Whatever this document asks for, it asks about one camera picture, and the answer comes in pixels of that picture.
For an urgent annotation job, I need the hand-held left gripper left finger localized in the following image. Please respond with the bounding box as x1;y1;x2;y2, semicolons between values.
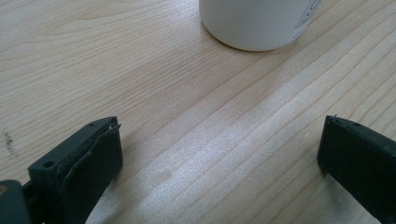
21;116;123;224

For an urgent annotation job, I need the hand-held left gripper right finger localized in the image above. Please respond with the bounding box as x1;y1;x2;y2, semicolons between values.
317;115;396;224

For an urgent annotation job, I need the white cup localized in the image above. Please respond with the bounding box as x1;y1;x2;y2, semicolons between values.
198;0;323;52

